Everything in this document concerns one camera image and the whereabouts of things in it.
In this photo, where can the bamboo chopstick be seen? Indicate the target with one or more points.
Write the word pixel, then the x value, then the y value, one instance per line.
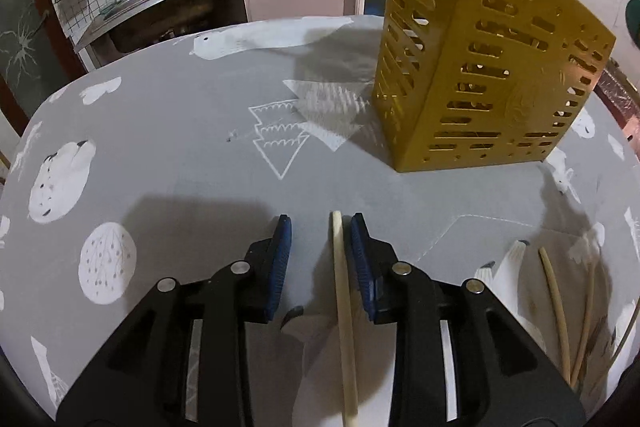
pixel 586 323
pixel 344 322
pixel 559 314

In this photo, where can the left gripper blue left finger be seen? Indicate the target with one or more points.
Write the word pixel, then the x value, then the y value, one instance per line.
pixel 139 377

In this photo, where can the green round wall board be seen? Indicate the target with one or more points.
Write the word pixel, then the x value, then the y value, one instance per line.
pixel 632 18

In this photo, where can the grey polar bear tablecloth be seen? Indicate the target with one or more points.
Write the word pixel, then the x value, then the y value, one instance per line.
pixel 173 160

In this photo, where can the plastic covered side table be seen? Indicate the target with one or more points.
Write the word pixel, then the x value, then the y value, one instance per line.
pixel 621 98

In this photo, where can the yellow perforated utensil holder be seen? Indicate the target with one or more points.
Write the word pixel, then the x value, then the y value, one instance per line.
pixel 473 83

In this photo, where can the dark wooden glass door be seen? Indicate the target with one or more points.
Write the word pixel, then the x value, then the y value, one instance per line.
pixel 37 58

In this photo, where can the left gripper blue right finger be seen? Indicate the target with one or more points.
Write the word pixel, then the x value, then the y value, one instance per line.
pixel 461 358

